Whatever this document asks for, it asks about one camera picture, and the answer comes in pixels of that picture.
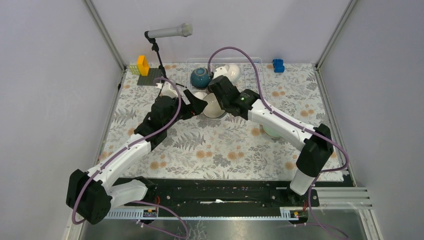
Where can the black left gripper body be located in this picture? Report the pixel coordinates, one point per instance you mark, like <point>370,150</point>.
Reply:
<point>188,110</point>

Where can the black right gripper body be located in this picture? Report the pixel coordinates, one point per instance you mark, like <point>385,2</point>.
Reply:
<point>225,104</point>

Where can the teal bowl white interior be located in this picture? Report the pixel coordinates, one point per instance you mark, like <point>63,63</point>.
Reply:
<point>213,109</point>

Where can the white ribbed bowl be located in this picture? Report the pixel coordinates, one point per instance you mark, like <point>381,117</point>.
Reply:
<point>231,71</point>
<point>200,95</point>

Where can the white ribbed bowl front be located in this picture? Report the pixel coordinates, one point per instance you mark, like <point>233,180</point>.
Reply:
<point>200,95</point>

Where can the pale green ceramic bowl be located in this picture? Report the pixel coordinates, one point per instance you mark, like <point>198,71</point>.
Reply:
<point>271,132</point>

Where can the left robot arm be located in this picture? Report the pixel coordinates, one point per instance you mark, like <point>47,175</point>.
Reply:
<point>91,194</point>

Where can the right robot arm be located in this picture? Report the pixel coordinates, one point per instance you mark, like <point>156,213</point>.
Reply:
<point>313,143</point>

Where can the grey toy baseplate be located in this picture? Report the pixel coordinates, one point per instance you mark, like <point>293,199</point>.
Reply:
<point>149,80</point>

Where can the dark blue ceramic bowl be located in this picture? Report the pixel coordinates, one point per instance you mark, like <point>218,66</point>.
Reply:
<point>200,78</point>

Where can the orange toy block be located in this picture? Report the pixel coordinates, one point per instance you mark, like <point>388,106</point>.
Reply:
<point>143,65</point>

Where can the yellow-green toy block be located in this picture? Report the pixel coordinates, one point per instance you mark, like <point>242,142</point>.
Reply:
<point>134,69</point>

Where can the blue toy block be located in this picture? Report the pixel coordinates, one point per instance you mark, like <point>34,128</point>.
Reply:
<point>278,65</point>

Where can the black microphone tripod stand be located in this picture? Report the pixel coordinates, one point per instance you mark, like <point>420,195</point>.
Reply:
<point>155,48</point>

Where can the grey microphone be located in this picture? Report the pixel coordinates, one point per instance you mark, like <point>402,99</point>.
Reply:
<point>183,30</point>

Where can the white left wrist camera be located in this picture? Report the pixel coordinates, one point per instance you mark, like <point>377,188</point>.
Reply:
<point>166,89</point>

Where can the white wire dish rack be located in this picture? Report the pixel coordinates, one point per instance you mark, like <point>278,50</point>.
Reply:
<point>248,76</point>

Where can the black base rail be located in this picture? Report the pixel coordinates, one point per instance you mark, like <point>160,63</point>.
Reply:
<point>226,198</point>

